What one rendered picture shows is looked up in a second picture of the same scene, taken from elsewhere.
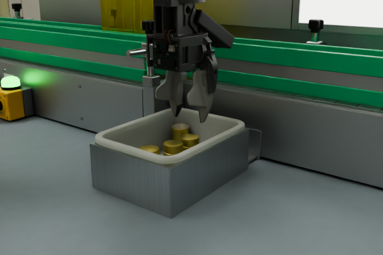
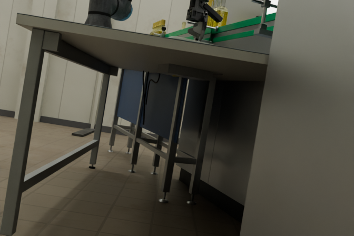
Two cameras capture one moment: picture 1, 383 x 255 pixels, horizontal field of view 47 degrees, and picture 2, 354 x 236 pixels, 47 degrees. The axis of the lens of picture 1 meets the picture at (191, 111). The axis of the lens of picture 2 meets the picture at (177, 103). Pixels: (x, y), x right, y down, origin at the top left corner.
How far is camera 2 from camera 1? 1.49 m
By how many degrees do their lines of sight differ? 36
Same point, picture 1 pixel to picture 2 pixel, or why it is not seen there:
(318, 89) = (243, 34)
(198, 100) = (197, 31)
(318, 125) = (238, 46)
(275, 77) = (235, 33)
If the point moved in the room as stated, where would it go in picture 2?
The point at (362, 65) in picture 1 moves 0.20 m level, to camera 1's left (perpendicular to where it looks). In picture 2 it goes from (252, 21) to (212, 20)
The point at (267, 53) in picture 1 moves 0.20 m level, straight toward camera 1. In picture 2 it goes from (234, 25) to (208, 13)
